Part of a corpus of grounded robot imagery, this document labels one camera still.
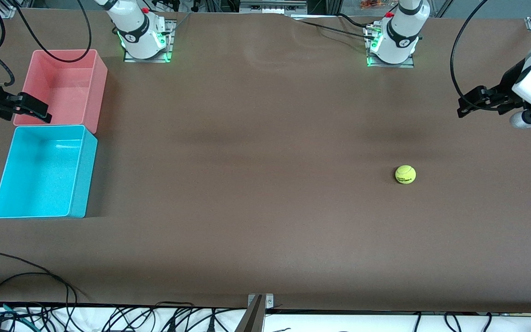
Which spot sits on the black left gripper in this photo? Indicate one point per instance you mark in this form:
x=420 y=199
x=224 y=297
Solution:
x=508 y=88

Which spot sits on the yellow tennis ball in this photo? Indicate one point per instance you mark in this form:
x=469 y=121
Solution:
x=405 y=174

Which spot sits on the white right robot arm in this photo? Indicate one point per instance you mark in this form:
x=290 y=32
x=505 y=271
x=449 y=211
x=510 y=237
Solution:
x=136 y=32

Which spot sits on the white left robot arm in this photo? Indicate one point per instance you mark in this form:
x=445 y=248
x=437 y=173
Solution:
x=401 y=41

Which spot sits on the pink plastic bin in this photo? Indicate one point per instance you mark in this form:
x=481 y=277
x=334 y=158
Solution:
x=72 y=83

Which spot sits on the blue plastic bin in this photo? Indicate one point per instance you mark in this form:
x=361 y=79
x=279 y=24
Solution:
x=39 y=184

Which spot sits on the aluminium profile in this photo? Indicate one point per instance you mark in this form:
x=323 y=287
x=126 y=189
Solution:
x=9 y=11

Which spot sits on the orange item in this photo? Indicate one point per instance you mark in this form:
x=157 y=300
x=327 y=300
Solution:
x=376 y=4

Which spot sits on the silver power strip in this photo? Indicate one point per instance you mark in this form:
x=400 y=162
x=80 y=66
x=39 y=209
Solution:
x=272 y=6

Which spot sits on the black plug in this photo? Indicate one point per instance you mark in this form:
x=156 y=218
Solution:
x=172 y=325
x=211 y=325

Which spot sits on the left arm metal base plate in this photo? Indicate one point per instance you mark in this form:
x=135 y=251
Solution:
x=392 y=65

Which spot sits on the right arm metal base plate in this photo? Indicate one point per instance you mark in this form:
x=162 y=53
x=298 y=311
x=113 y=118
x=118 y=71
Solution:
x=148 y=59

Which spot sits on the metal table bracket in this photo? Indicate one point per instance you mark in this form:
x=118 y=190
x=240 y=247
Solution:
x=260 y=304

